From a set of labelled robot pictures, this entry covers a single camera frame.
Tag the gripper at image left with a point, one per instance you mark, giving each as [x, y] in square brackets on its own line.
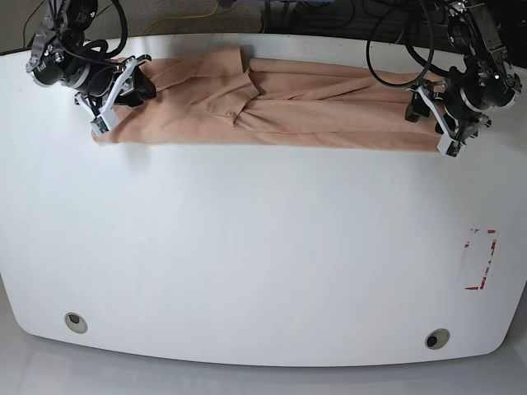
[117, 85]

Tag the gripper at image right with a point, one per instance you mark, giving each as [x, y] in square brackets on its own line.
[454, 114]

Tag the peach t-shirt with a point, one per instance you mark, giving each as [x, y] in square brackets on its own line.
[231, 97]

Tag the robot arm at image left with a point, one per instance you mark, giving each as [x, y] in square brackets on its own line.
[59, 52]

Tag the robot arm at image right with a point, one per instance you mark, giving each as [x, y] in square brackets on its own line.
[489, 79]

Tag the red tape rectangle marker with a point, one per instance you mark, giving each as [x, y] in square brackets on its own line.
[477, 257]

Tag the right table grommet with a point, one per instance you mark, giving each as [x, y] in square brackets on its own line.
[437, 339]

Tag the table grommet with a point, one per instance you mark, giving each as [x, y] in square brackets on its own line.
[437, 339]
[75, 323]

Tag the left table grommet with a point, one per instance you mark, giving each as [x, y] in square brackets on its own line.
[75, 323]

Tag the wrist camera, image-right gripper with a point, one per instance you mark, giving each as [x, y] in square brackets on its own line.
[450, 147]

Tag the wrist camera, image-left gripper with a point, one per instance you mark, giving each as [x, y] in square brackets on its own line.
[104, 123]

